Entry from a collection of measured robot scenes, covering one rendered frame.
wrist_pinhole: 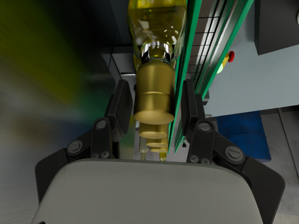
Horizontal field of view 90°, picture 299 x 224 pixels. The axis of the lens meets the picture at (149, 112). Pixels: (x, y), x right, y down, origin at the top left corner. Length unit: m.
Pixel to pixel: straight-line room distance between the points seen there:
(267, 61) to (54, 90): 0.76
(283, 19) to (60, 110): 0.56
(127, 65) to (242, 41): 0.42
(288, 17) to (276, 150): 2.71
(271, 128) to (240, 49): 2.62
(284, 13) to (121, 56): 0.44
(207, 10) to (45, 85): 0.33
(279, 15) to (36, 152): 0.58
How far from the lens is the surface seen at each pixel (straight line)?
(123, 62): 0.50
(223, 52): 0.36
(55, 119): 0.21
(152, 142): 0.22
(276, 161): 3.14
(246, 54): 0.73
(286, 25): 0.60
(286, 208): 3.14
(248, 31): 0.65
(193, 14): 0.29
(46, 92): 0.20
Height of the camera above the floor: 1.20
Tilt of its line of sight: 23 degrees down
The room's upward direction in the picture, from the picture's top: 177 degrees counter-clockwise
